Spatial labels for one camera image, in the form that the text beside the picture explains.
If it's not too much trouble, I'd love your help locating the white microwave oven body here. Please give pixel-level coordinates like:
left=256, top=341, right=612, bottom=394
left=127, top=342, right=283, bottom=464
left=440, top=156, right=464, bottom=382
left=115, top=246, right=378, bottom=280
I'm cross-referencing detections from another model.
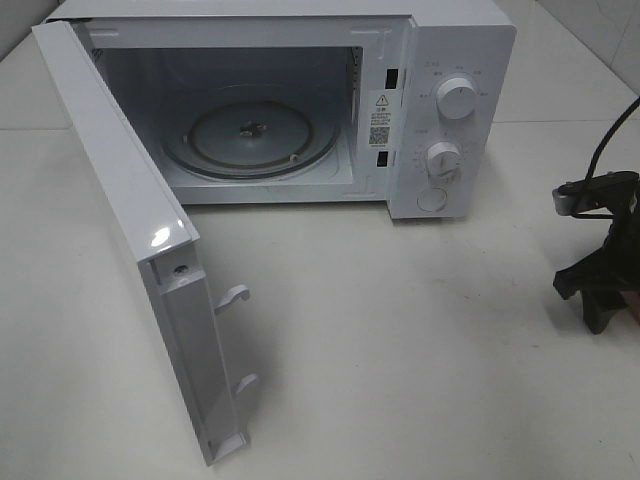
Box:
left=41, top=1, right=516, bottom=219

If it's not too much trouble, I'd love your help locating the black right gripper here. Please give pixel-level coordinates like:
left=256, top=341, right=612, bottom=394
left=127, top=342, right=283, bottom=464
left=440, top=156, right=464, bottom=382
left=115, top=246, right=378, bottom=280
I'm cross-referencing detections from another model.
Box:
left=552, top=184, right=639, bottom=334

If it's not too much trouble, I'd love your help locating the white warning label sticker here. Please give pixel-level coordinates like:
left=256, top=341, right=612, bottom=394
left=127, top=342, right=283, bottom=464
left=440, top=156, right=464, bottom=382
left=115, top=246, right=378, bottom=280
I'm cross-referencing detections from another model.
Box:
left=366, top=89, right=400, bottom=149

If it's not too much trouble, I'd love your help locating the white microwave door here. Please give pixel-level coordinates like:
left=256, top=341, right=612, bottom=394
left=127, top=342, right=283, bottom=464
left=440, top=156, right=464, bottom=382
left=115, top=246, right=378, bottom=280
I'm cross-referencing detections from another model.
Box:
left=32, top=21, right=258, bottom=465

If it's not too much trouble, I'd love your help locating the glass turntable tray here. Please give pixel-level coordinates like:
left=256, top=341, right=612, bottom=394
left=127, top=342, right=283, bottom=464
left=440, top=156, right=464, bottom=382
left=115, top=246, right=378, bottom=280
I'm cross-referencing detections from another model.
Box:
left=161, top=93, right=341, bottom=181

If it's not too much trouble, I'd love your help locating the upper white power knob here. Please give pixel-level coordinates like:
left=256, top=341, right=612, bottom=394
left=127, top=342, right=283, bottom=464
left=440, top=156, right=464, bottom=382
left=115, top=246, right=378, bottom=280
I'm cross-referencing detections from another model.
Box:
left=435, top=74, right=478, bottom=120

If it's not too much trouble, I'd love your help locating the lower white timer knob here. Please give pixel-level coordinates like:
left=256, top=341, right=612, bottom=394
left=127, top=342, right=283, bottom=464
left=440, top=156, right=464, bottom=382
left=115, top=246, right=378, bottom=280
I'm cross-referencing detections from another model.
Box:
left=423, top=141, right=462, bottom=178

